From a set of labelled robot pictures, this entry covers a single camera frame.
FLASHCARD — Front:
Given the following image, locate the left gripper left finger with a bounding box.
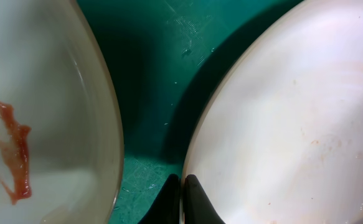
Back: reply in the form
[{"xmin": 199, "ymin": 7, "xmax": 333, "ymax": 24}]
[{"xmin": 138, "ymin": 174, "xmax": 181, "ymax": 224}]

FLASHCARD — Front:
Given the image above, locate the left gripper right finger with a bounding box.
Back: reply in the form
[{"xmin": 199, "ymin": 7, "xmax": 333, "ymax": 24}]
[{"xmin": 183, "ymin": 174, "xmax": 225, "ymax": 224}]

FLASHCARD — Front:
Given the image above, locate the teal plastic tray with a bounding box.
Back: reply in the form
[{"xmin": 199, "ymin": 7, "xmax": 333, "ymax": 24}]
[{"xmin": 79, "ymin": 0, "xmax": 298, "ymax": 223}]

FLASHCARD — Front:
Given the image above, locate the white plate with stain left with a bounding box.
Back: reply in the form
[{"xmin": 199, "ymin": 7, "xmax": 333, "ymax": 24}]
[{"xmin": 0, "ymin": 1, "xmax": 123, "ymax": 223}]

